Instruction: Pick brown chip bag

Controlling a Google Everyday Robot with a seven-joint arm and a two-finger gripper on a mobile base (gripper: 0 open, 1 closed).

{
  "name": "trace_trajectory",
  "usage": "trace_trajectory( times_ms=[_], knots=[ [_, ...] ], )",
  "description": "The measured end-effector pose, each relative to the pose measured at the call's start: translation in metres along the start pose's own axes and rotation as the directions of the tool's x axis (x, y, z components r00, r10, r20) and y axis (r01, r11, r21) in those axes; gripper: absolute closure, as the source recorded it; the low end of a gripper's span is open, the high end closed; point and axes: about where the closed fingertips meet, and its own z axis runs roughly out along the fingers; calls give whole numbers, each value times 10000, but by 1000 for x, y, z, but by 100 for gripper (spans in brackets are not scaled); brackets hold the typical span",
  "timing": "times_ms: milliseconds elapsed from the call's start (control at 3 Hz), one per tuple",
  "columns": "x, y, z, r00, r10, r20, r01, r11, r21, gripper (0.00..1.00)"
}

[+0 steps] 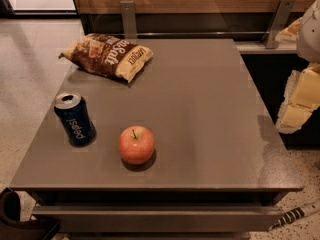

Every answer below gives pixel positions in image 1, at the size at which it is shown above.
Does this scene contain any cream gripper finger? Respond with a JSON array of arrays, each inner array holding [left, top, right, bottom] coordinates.
[[275, 18, 302, 43], [276, 64, 320, 134]]

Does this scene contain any brown chip bag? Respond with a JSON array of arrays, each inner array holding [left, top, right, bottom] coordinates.
[[59, 33, 153, 83]]

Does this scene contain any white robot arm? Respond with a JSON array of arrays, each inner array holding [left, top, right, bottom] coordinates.
[[275, 0, 320, 134]]

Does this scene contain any red apple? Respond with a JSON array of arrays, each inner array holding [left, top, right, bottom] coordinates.
[[118, 126, 155, 165]]

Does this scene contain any blue Pepsi can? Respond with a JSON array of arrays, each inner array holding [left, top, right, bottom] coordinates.
[[54, 92, 96, 147]]

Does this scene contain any grey table drawer front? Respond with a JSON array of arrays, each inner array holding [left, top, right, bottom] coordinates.
[[33, 206, 283, 233]]

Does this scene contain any right metal bracket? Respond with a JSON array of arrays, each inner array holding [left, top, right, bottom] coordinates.
[[262, 0, 295, 49]]

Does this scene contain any metal bracket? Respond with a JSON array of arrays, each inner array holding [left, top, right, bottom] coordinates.
[[120, 0, 137, 39], [262, 0, 295, 49]]

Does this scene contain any black white striped cable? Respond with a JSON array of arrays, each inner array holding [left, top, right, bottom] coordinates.
[[268, 200, 320, 232]]

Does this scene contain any left metal bracket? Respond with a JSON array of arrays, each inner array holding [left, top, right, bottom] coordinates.
[[120, 0, 137, 39]]

